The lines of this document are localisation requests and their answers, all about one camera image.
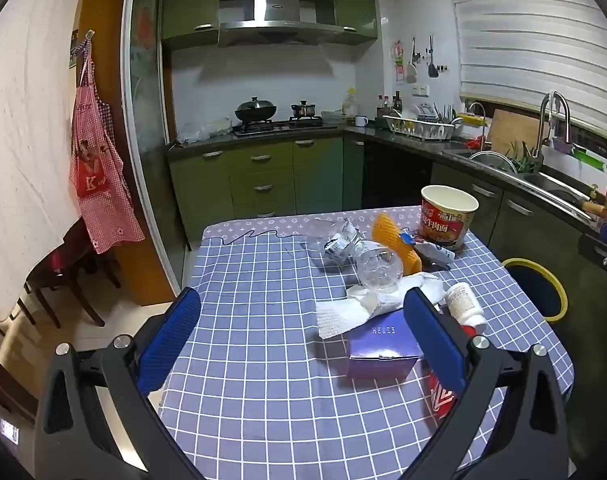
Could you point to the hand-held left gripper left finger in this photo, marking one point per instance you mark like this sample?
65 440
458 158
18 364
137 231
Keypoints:
176 330

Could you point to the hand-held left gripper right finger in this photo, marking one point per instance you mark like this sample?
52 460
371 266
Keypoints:
433 340

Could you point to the yellow rimmed trash bin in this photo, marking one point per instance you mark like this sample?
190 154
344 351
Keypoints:
538 292

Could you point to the white paper towel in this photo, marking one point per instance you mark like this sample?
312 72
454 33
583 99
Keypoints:
343 312

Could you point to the orange sponge cloth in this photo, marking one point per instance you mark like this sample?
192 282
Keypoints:
386 232

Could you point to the wooden rolling pin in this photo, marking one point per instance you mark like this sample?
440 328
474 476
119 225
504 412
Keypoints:
594 206

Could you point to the white pill bottle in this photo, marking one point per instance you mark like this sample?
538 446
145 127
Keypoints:
461 302

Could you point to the purple cardboard box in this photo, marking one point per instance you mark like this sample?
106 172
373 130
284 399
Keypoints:
383 345

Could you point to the red white packet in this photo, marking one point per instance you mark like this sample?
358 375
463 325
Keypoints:
441 400

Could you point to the steel kitchen sink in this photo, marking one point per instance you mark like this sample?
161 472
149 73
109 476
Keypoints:
553 182

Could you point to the green plastic board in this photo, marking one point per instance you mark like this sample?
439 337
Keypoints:
588 159

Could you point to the grey foil packet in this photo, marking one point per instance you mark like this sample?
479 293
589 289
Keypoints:
436 255

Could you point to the clear plastic bottle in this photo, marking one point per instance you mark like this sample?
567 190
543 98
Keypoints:
378 270

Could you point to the blue checked tablecloth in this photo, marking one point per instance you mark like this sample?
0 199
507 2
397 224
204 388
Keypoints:
263 310

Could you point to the green vegetables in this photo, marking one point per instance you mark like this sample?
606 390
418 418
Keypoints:
521 162

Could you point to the red instant noodle cup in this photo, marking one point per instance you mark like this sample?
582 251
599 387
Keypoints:
441 225

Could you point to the dark wooden chair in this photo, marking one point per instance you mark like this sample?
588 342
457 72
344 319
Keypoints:
58 285

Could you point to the tall chrome faucet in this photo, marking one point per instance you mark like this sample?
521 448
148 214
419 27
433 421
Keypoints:
546 125

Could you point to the steel strainer bowl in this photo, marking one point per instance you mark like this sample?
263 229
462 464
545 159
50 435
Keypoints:
488 160

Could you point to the wooden cutting board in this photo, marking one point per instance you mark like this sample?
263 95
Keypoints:
513 130

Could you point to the red checked apron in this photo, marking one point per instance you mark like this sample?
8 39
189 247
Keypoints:
98 185

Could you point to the thin chrome faucet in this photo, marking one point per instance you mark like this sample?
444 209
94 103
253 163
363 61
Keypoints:
485 125

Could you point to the green kitchen base cabinets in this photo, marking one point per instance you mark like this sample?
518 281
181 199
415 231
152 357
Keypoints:
263 175

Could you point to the yellow container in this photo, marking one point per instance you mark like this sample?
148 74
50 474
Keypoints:
471 119

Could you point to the clear plastic bags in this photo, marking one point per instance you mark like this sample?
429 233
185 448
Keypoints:
203 130

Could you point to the white dish rack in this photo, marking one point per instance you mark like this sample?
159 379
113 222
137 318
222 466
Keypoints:
418 127

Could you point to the white window blind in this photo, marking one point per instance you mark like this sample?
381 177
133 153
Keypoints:
523 35

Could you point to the glass sliding door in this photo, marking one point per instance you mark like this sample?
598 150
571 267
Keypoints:
146 110

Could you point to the black gas stove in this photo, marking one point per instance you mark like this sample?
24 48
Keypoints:
283 126

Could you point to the white enamel mug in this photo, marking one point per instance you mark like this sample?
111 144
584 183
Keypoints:
361 121

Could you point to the black wok with lid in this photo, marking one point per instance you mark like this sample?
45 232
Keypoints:
256 109

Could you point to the black hanging spatula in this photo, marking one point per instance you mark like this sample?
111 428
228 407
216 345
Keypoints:
433 70

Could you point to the white hanging cloth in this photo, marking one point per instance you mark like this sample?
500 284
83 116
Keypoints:
28 135

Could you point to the yellow oil bottle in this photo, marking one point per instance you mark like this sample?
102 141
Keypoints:
351 105

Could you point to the small steel pot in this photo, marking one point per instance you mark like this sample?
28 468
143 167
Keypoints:
303 110

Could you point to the pale hanging spatula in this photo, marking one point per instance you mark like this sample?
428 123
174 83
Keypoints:
411 72

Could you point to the steel range hood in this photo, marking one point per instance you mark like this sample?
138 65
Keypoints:
278 5

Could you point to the white wall socket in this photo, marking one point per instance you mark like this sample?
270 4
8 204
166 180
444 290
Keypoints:
420 91

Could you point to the red green wall decoration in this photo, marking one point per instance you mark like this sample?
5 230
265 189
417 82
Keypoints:
398 57

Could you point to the green wall cabinets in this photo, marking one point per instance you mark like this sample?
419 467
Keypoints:
188 5

